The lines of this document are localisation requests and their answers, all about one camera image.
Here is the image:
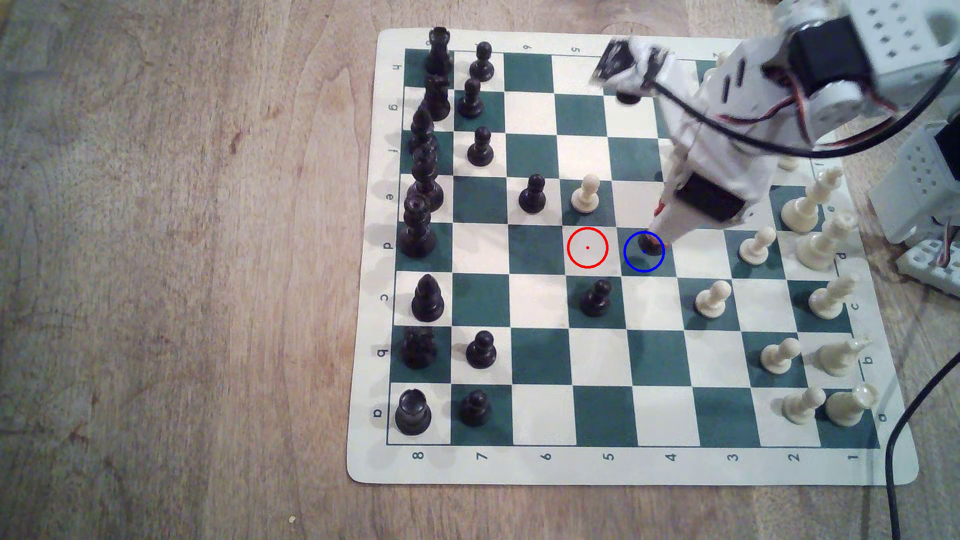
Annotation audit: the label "black bishop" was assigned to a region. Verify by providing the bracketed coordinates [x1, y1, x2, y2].
[408, 105, 438, 155]
[411, 273, 446, 324]

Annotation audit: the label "white queen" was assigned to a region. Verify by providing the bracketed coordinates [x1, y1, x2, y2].
[795, 210, 858, 271]

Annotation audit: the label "green white chess board mat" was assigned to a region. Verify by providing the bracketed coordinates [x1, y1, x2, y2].
[345, 27, 920, 487]

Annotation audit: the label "black rook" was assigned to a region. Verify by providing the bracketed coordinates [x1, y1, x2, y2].
[394, 388, 433, 437]
[424, 27, 454, 76]

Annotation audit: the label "black queen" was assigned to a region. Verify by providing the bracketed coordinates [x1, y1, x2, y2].
[397, 191, 438, 259]

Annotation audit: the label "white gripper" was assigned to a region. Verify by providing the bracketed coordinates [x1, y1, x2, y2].
[649, 33, 815, 246]

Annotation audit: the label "white king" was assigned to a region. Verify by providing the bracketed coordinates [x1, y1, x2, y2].
[780, 166, 844, 234]

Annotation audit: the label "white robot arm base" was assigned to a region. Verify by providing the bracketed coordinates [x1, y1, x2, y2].
[870, 123, 960, 245]

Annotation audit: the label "white knight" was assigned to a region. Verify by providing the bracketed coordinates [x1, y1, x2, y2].
[819, 335, 873, 378]

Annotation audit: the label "red black servo wires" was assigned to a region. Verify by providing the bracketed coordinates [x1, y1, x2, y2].
[930, 221, 960, 267]

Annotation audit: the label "black knight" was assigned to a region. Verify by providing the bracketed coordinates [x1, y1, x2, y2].
[400, 326, 438, 370]
[422, 73, 452, 123]

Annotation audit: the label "white rook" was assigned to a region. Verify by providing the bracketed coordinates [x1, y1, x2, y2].
[825, 382, 879, 429]

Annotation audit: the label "black king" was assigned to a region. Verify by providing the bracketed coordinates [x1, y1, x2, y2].
[408, 144, 445, 213]

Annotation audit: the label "black camera cable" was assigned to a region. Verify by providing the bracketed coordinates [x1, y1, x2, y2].
[652, 56, 960, 151]

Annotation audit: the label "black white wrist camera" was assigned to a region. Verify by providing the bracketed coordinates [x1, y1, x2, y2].
[591, 36, 673, 97]

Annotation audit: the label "white pawn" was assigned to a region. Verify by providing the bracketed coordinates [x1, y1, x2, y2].
[738, 226, 777, 267]
[570, 174, 602, 214]
[694, 280, 732, 319]
[759, 337, 802, 376]
[782, 387, 827, 426]

